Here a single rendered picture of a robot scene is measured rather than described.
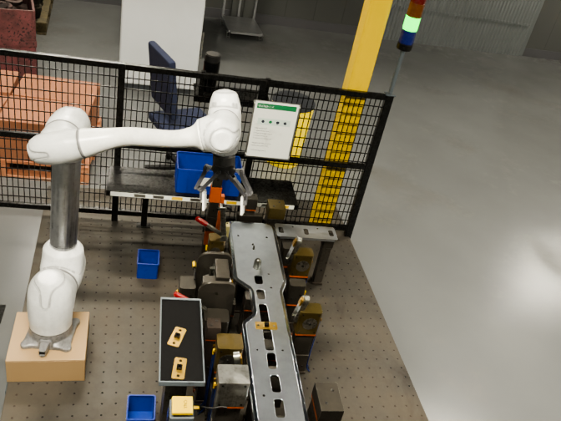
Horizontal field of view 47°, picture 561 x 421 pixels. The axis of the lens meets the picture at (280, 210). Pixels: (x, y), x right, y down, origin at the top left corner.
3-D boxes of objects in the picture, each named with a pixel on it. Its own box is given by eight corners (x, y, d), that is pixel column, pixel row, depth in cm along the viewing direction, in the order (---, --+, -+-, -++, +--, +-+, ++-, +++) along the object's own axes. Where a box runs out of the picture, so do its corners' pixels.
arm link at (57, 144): (72, 131, 201) (81, 115, 213) (16, 141, 202) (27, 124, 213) (84, 168, 208) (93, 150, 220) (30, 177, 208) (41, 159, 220)
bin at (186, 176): (239, 197, 305) (243, 174, 297) (174, 192, 298) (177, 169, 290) (235, 178, 318) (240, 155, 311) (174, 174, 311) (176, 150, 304)
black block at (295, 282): (299, 337, 282) (313, 287, 266) (277, 336, 280) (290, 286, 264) (297, 328, 286) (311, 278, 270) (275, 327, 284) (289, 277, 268)
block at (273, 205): (272, 268, 317) (286, 209, 298) (256, 267, 316) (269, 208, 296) (270, 258, 324) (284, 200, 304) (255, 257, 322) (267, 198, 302)
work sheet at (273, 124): (289, 160, 319) (301, 104, 302) (244, 156, 314) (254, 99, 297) (288, 159, 320) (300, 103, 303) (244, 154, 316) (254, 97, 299)
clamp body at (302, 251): (304, 316, 294) (320, 257, 275) (279, 315, 291) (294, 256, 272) (301, 306, 299) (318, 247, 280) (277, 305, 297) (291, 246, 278)
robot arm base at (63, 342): (16, 356, 231) (15, 344, 229) (32, 317, 251) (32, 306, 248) (68, 360, 234) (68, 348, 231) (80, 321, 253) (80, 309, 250)
